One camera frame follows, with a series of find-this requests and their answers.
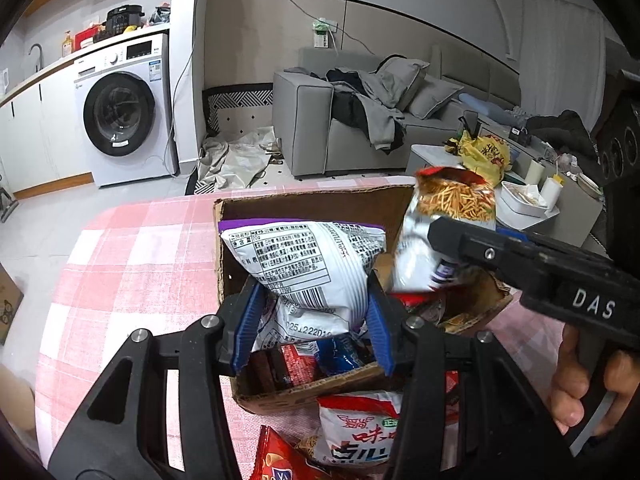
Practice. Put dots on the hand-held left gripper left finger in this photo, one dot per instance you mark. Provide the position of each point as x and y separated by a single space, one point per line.
247 330

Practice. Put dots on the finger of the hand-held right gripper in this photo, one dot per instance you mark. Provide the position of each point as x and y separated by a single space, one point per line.
475 250
515 236

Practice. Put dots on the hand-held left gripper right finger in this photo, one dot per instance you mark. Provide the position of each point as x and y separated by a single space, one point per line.
382 330

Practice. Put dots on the blue cookie packet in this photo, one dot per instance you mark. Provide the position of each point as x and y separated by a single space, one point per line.
340 355

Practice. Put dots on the orange noodle stick snack packet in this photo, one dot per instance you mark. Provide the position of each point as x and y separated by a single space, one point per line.
450 200

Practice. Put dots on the red brick pattern snack packet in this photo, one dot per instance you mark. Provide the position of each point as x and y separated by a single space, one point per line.
300 367

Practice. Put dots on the purple and white snack packet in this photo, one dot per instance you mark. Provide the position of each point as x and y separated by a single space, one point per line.
300 260

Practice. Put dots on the brown cardboard box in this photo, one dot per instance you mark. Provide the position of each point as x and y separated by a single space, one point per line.
300 201

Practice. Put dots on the person's right hand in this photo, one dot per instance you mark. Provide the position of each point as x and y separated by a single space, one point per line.
565 385

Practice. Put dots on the white food container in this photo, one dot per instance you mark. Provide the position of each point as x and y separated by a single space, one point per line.
525 202

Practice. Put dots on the white bottle yellow cap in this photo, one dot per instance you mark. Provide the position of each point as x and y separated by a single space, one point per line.
551 191

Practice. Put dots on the coffee table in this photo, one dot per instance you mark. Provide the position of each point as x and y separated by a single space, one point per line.
575 210

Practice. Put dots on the yellow plastic bag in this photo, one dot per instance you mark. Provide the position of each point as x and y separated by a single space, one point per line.
482 155

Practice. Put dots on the white snack packet red print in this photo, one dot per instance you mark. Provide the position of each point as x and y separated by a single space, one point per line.
360 425

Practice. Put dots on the black jacket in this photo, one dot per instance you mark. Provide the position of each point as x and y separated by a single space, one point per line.
565 132

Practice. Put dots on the pink checkered tablecloth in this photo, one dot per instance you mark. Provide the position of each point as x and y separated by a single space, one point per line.
140 260

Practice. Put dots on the red snack packet blue label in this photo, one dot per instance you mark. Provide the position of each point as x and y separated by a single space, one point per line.
280 460

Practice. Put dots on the grey pillow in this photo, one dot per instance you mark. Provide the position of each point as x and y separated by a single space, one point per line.
435 97
400 80

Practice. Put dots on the grey floor cloth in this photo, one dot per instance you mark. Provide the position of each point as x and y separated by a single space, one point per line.
235 160

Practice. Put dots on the dark clothes pile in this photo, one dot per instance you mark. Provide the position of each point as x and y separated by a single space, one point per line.
365 110

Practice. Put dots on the grey sofa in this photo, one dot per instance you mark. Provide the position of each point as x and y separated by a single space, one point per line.
305 120

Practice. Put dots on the black patterned mat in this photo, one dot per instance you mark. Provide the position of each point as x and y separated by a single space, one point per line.
240 102

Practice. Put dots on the printed cardboard box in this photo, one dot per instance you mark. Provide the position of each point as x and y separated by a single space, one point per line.
9 305

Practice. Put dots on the white washing machine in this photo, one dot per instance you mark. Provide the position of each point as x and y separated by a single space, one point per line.
130 110

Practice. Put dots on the white kitchen cabinet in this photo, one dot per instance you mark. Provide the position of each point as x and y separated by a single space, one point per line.
45 135

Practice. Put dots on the red box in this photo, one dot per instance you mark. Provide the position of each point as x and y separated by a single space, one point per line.
86 39

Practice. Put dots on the black pressure cooker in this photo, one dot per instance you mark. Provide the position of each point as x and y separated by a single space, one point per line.
124 20

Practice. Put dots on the yellow soap bottle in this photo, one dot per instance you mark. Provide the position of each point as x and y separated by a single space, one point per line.
67 45

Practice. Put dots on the kitchen faucet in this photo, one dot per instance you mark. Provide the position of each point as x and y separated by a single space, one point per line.
39 55

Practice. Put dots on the white kettle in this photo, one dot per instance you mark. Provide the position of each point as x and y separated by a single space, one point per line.
4 81

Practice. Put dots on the white wall device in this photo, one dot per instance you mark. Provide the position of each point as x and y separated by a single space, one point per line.
322 34

